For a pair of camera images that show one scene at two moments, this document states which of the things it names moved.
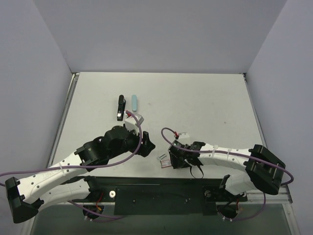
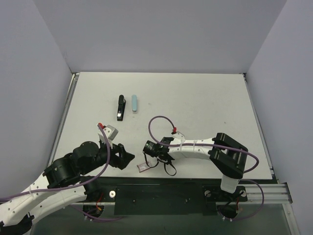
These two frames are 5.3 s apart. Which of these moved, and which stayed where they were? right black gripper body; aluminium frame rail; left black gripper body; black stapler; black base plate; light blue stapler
Moved: right black gripper body; left black gripper body
Stayed: light blue stapler; aluminium frame rail; black stapler; black base plate
